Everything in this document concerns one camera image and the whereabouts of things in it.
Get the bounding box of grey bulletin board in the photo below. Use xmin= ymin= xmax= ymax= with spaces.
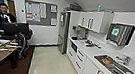
xmin=21 ymin=0 xmax=61 ymax=30

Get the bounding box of dark countertop appliance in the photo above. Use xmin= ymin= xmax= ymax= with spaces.
xmin=71 ymin=25 xmax=89 ymax=42

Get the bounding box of person in black shirt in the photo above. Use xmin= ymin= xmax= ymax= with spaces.
xmin=0 ymin=2 xmax=21 ymax=37

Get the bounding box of black wheeled cart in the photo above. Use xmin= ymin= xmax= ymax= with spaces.
xmin=0 ymin=19 xmax=35 ymax=71

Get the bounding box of steel paper towel dispenser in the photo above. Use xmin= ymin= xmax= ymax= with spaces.
xmin=104 ymin=21 xmax=135 ymax=49

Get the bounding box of black computer monitor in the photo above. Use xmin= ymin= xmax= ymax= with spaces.
xmin=0 ymin=19 xmax=32 ymax=39

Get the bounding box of brown bowl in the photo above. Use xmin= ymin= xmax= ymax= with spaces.
xmin=101 ymin=57 xmax=115 ymax=66

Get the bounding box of chrome faucet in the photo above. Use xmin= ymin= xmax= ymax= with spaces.
xmin=114 ymin=54 xmax=132 ymax=66

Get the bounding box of brown wooden door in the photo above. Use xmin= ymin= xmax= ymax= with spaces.
xmin=4 ymin=0 xmax=20 ymax=18

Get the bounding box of white upper cabinet door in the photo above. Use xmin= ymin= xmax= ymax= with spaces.
xmin=77 ymin=10 xmax=92 ymax=30
xmin=86 ymin=10 xmax=105 ymax=34

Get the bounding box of stainless steel refrigerator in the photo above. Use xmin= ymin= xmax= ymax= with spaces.
xmin=54 ymin=9 xmax=73 ymax=55

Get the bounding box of wide white drawer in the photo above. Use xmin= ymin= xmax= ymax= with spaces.
xmin=66 ymin=48 xmax=79 ymax=64

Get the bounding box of grey wire basket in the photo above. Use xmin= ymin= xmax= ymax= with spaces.
xmin=68 ymin=2 xmax=84 ymax=13

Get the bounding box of teal bottle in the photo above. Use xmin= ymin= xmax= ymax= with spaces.
xmin=96 ymin=5 xmax=102 ymax=13

